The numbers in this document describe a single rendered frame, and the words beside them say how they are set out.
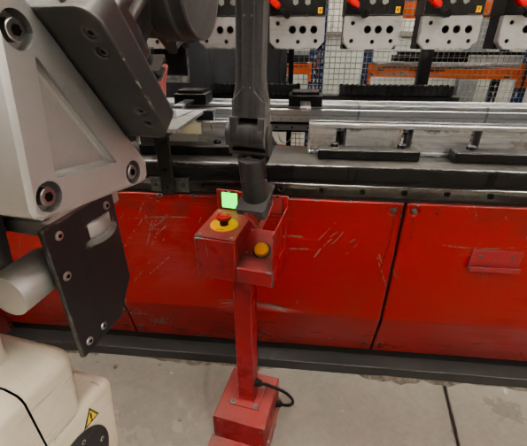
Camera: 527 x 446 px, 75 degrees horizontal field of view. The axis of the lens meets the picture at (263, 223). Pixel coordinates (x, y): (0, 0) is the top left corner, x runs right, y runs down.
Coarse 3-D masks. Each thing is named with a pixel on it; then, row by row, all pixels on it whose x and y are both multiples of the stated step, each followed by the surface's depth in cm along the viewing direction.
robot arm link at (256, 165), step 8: (240, 160) 69; (248, 160) 69; (256, 160) 68; (264, 160) 69; (240, 168) 70; (248, 168) 69; (256, 168) 69; (264, 168) 70; (240, 176) 72; (248, 176) 70; (256, 176) 70; (264, 176) 71
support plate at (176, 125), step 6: (186, 114) 103; (192, 114) 103; (198, 114) 105; (174, 120) 95; (180, 120) 95; (186, 120) 95; (192, 120) 99; (174, 126) 89; (180, 126) 89; (186, 126) 94; (168, 132) 87; (174, 132) 87
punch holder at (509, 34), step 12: (504, 0) 88; (492, 12) 93; (504, 12) 88; (516, 12) 88; (492, 24) 94; (504, 24) 89; (516, 24) 89; (492, 36) 94; (504, 36) 90; (516, 36) 90; (492, 48) 93; (504, 48) 91; (516, 48) 91
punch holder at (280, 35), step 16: (288, 0) 91; (304, 0) 91; (320, 0) 91; (272, 16) 94; (304, 16) 94; (320, 16) 94; (272, 32) 95; (288, 32) 94; (304, 32) 96; (320, 32) 94; (272, 48) 99; (288, 48) 96; (304, 48) 96; (320, 48) 97
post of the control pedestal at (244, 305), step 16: (240, 288) 94; (240, 304) 97; (256, 304) 102; (240, 320) 100; (256, 320) 104; (240, 336) 103; (256, 336) 107; (240, 352) 106; (256, 352) 110; (240, 368) 109; (256, 368) 113; (240, 384) 113
